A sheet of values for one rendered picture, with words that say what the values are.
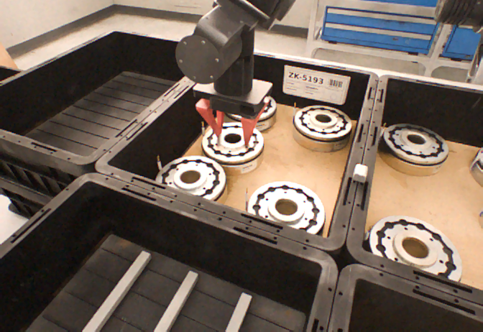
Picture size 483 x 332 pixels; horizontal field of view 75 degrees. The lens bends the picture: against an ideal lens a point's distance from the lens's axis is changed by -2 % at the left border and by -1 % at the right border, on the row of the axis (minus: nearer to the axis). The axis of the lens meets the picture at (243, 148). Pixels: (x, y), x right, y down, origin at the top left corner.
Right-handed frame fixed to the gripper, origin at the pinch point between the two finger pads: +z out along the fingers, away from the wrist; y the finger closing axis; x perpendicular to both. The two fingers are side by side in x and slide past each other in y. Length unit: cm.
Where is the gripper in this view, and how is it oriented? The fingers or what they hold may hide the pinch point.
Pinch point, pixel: (233, 135)
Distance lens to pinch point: 52.6
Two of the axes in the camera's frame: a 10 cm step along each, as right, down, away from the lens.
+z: -0.2, 7.6, 6.4
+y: 9.2, 2.7, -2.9
